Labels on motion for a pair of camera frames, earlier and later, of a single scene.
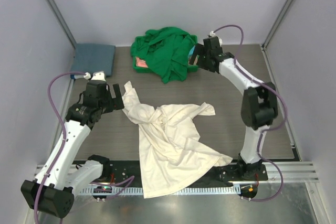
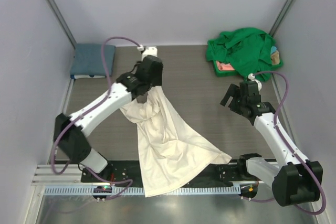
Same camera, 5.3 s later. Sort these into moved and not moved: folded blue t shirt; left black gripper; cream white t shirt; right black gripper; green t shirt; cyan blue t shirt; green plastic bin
Moved: green t shirt; right black gripper; left black gripper; cyan blue t shirt; green plastic bin; cream white t shirt
Not moved: folded blue t shirt
